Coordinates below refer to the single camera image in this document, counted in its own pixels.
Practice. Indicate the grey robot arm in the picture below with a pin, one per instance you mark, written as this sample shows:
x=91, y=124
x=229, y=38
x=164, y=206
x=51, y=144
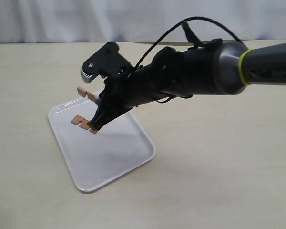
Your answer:
x=217, y=68

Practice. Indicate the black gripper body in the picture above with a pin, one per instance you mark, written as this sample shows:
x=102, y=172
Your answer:
x=158, y=80

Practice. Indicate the white plastic tray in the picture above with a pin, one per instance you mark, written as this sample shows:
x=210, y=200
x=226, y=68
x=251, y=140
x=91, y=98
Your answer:
x=95, y=160

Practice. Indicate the notched wooden piece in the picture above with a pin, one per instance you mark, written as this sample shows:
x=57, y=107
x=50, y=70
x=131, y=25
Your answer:
x=86, y=94
x=84, y=123

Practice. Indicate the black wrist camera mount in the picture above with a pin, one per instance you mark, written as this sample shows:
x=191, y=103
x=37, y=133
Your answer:
x=106, y=62

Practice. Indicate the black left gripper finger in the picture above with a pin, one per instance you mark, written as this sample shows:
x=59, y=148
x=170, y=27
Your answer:
x=113, y=114

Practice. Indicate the white backdrop curtain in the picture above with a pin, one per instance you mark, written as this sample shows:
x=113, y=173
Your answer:
x=33, y=21

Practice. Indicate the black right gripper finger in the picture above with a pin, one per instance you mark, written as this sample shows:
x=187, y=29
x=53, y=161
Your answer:
x=101, y=115

